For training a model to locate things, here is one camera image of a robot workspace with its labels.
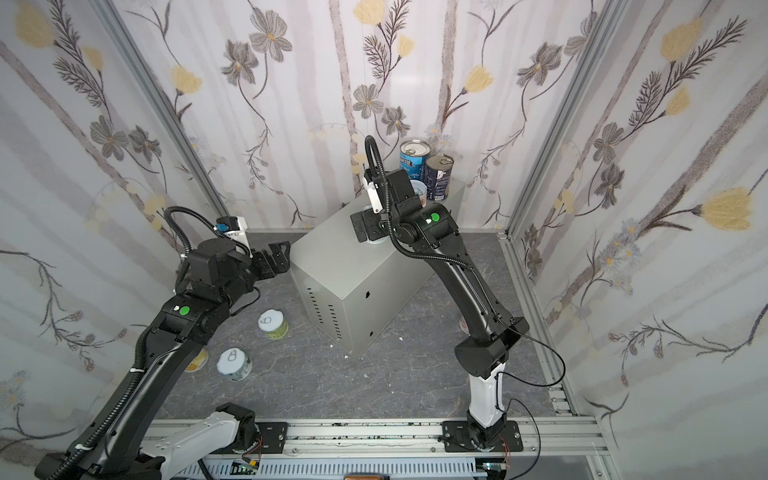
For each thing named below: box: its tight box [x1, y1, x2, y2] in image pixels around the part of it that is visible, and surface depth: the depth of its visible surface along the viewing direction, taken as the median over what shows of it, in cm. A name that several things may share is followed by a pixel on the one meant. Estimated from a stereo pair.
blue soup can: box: [399, 139, 431, 181], surface depth 80 cm
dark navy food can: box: [424, 153, 454, 201], surface depth 77 cm
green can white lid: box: [258, 309, 289, 340], surface depth 92 cm
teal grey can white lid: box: [216, 347, 253, 381], surface depth 83 cm
